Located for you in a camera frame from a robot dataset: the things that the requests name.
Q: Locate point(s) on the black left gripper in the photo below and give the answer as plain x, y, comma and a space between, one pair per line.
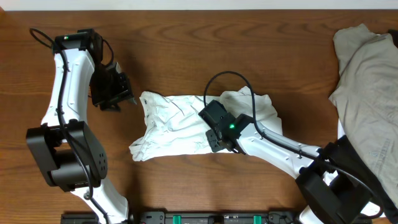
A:
115, 97

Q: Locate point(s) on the grey garment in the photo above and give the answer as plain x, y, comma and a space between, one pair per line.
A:
366, 99

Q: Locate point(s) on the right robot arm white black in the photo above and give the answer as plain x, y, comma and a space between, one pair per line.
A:
305, 163

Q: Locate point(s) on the white Puma t-shirt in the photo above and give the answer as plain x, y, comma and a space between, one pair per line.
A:
175, 128

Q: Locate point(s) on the white garment bottom right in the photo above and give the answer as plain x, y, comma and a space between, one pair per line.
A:
373, 208

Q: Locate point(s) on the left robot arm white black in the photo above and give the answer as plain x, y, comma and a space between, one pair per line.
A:
67, 153

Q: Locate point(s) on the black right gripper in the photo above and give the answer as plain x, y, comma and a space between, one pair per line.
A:
212, 139

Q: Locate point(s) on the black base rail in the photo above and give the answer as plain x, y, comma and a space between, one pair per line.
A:
162, 217

